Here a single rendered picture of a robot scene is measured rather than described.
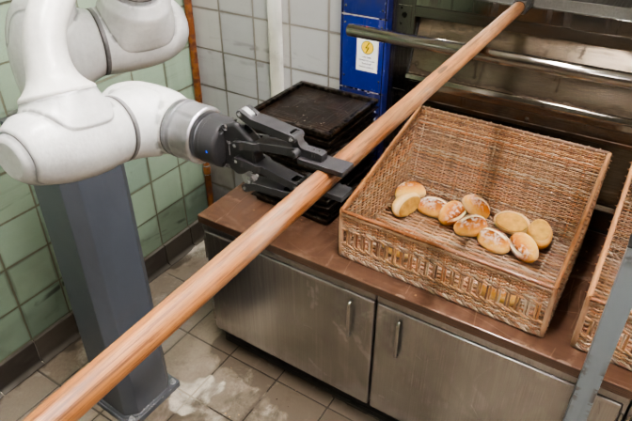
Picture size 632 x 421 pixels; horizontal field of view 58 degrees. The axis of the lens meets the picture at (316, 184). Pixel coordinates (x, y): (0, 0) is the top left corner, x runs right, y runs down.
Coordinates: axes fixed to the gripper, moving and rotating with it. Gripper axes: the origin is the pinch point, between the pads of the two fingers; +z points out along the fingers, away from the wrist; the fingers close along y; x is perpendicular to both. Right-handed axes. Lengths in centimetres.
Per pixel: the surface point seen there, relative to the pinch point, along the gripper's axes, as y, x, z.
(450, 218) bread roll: 55, -76, -5
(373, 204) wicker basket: 53, -68, -25
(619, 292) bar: 33, -40, 39
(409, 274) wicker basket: 57, -50, -5
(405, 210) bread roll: 56, -74, -18
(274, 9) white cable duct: 12, -97, -80
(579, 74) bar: 2, -62, 20
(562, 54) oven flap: 11, -102, 10
